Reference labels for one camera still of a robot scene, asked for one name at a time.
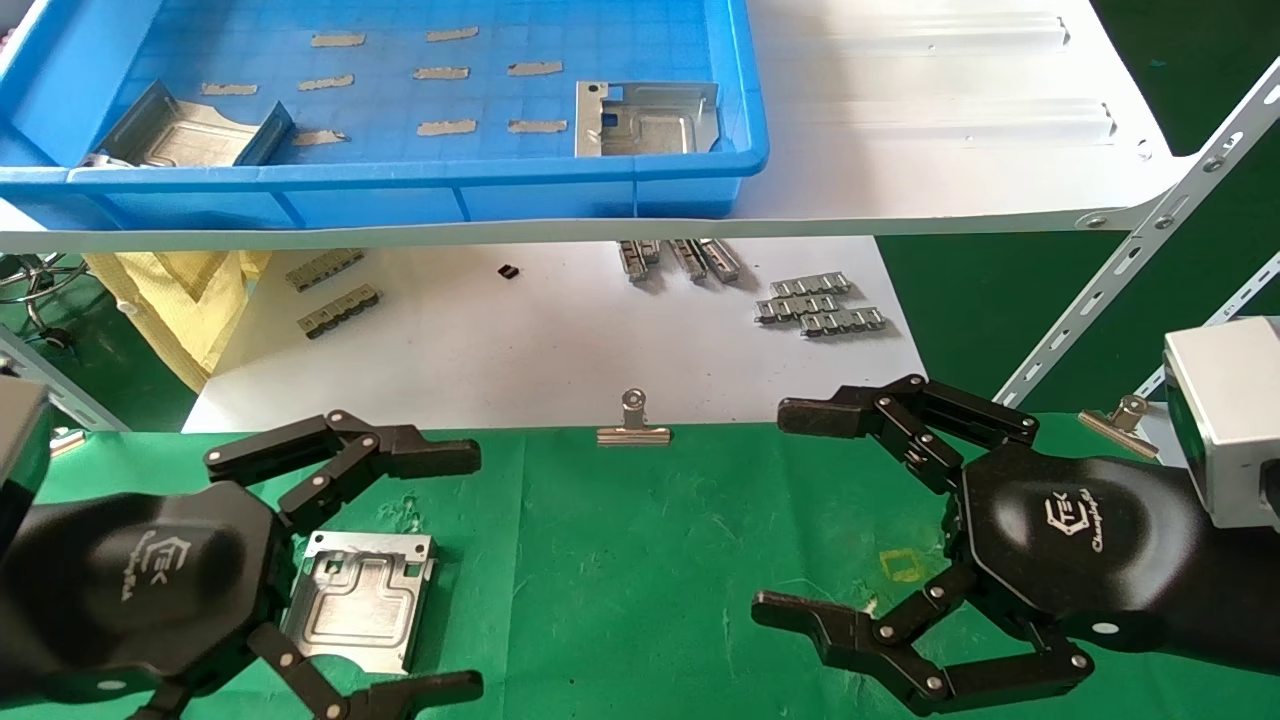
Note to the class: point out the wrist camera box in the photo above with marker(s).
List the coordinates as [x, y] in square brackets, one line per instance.
[1225, 400]
[20, 450]

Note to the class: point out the white rack shelf board flat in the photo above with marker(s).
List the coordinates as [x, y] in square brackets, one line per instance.
[560, 350]

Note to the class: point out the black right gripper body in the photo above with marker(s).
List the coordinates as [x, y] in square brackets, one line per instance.
[1080, 545]

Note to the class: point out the blue plastic bin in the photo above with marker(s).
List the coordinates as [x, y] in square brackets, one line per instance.
[380, 190]

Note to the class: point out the stamped sheet metal tray part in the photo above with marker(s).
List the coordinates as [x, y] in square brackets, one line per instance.
[365, 600]
[180, 135]
[650, 125]

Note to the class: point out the yellow cloth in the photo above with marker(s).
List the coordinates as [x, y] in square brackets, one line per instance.
[190, 285]

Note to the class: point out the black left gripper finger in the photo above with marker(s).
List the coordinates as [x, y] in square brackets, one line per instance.
[420, 692]
[420, 458]

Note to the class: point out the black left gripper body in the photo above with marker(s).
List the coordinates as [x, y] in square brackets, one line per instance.
[130, 590]

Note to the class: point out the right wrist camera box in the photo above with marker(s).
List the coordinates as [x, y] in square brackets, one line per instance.
[1225, 400]

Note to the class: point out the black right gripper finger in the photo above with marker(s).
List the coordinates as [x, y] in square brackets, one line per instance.
[800, 612]
[820, 415]

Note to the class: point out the green tablecloth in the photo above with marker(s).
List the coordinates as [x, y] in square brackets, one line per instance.
[640, 580]

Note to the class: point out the white rack shelf board ribbed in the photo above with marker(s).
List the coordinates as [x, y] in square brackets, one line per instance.
[900, 150]

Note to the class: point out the small metal bracket strip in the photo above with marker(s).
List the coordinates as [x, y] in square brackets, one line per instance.
[340, 311]
[722, 260]
[843, 321]
[797, 307]
[688, 258]
[810, 285]
[325, 269]
[638, 258]

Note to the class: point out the white perforated rack post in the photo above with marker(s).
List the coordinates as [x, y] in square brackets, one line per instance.
[60, 385]
[1130, 260]

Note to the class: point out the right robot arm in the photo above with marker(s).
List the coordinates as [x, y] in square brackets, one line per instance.
[1250, 600]

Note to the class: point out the masking tape strip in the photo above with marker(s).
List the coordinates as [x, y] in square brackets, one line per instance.
[320, 137]
[447, 127]
[537, 126]
[535, 68]
[326, 82]
[229, 88]
[452, 34]
[441, 72]
[338, 40]

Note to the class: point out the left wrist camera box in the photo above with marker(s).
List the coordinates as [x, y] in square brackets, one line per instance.
[20, 450]

